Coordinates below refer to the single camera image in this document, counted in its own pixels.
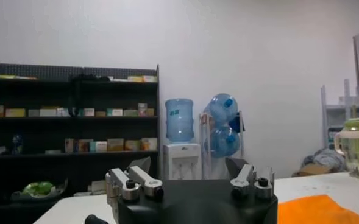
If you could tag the open brown cardboard box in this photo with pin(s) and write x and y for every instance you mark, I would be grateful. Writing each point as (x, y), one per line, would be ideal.
(310, 171)

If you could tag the flat pale yellow box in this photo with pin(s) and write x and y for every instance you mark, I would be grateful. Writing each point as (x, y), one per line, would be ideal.
(142, 78)

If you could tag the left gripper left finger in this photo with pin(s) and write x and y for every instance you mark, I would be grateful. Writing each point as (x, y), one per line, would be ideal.
(136, 179)

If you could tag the grey clothes pile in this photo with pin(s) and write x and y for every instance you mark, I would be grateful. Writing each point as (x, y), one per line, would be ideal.
(325, 158)

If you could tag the white yellow medicine box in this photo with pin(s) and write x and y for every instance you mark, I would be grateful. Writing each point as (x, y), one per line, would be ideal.
(149, 144)

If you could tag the red yellow medicine box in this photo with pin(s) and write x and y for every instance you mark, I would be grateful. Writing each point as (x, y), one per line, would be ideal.
(132, 145)

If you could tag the tall brown white box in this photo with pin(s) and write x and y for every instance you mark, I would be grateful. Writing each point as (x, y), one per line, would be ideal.
(69, 145)

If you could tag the white metal jug rack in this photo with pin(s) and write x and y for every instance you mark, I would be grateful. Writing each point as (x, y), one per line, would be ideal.
(204, 146)

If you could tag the beige medicine box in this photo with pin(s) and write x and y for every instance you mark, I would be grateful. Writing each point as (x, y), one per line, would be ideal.
(115, 145)

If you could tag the blue water jug with label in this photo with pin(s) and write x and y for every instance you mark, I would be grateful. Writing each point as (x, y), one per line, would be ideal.
(179, 121)

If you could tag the teal small box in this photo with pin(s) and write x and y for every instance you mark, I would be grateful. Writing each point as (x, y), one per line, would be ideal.
(100, 146)

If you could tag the teal white medicine box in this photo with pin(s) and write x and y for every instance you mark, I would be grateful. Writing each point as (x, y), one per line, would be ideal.
(114, 112)

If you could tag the yellow flat carton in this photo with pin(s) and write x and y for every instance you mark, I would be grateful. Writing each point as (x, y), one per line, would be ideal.
(15, 113)

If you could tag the orange picture box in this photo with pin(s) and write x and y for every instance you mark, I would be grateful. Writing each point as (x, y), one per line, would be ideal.
(83, 145)

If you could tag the dark blue bottle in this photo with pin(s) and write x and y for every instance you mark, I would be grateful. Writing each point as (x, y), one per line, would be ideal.
(17, 143)

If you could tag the white ladder shelf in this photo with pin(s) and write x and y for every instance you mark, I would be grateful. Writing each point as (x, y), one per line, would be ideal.
(346, 115)

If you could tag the green striped medicine box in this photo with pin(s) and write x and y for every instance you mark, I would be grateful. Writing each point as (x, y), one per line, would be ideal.
(130, 113)

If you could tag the white water dispenser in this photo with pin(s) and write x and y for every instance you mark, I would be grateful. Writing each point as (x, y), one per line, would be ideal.
(182, 161)

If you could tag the green lidded drinking bottle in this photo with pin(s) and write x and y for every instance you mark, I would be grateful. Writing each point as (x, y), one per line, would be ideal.
(357, 146)

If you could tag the pink tall carton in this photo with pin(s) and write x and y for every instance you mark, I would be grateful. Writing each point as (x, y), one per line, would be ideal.
(142, 109)

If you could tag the orange t-shirt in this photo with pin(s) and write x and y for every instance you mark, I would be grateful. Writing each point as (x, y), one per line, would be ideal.
(316, 210)

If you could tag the white flat carton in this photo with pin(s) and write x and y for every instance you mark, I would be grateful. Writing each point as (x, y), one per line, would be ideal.
(48, 112)

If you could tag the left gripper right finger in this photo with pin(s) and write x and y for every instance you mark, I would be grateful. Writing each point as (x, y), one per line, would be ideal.
(252, 182)

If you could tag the glass bowl with green items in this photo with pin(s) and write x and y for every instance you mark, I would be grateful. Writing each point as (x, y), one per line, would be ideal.
(39, 188)

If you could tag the black shelving unit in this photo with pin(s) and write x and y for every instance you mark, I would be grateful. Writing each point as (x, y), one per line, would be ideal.
(60, 156)

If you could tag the orange small carton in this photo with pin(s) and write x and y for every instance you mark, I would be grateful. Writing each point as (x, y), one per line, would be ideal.
(150, 112)

